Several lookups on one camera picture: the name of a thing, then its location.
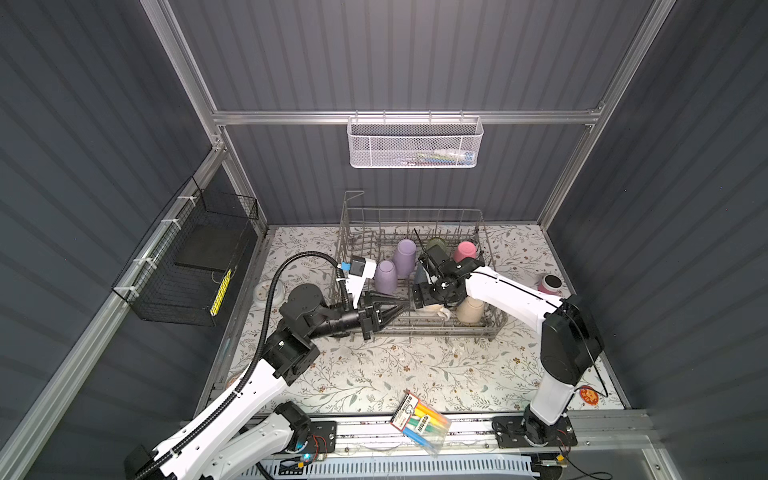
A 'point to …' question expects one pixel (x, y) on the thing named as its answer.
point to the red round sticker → (589, 395)
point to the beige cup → (470, 310)
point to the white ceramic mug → (434, 310)
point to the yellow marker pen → (220, 293)
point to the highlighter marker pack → (421, 423)
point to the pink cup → (465, 249)
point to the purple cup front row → (386, 278)
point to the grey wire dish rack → (372, 235)
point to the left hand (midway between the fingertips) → (409, 305)
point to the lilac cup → (404, 258)
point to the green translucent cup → (439, 241)
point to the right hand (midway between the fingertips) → (430, 299)
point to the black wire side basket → (191, 267)
